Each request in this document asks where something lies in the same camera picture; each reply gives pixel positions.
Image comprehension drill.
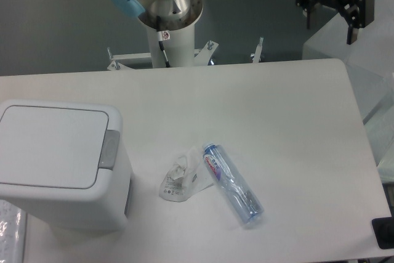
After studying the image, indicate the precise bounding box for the white push-lid trash can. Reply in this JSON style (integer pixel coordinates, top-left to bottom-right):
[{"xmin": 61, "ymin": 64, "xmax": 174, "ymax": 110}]
[{"xmin": 1, "ymin": 99, "xmax": 133, "ymax": 231}]

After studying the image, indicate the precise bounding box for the silver table clamp screw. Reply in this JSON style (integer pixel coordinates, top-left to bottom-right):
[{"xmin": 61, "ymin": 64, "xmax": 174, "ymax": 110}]
[{"xmin": 250, "ymin": 37, "xmax": 265, "ymax": 63}]

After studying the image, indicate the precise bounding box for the clear plastic water bottle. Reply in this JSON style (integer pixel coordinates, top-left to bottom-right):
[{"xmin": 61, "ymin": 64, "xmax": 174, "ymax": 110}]
[{"xmin": 203, "ymin": 142, "xmax": 264, "ymax": 224}]

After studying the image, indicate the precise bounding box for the crumpled white plastic wrapper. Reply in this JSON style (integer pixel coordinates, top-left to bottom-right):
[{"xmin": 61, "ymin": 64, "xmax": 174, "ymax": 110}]
[{"xmin": 159, "ymin": 147, "xmax": 213, "ymax": 203}]

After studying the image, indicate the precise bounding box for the black device at table edge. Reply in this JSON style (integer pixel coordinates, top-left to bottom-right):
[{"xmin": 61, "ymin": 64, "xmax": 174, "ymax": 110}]
[{"xmin": 372, "ymin": 217, "xmax": 393, "ymax": 249}]

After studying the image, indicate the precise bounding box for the clear plastic sheet lower left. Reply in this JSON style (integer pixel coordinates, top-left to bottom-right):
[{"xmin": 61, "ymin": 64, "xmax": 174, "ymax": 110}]
[{"xmin": 1, "ymin": 200, "xmax": 27, "ymax": 262}]

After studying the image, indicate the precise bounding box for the white metal mounting bracket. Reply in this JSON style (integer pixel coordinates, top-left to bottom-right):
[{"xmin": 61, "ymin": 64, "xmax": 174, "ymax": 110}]
[{"xmin": 106, "ymin": 40, "xmax": 219, "ymax": 71}]

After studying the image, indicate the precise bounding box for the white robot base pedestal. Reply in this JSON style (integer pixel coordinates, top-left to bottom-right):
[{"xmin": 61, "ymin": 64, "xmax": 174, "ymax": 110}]
[{"xmin": 145, "ymin": 25, "xmax": 195, "ymax": 68}]

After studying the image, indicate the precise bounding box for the black cable on pedestal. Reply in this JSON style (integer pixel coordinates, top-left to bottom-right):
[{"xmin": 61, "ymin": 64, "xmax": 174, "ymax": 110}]
[{"xmin": 155, "ymin": 15, "xmax": 172, "ymax": 68}]

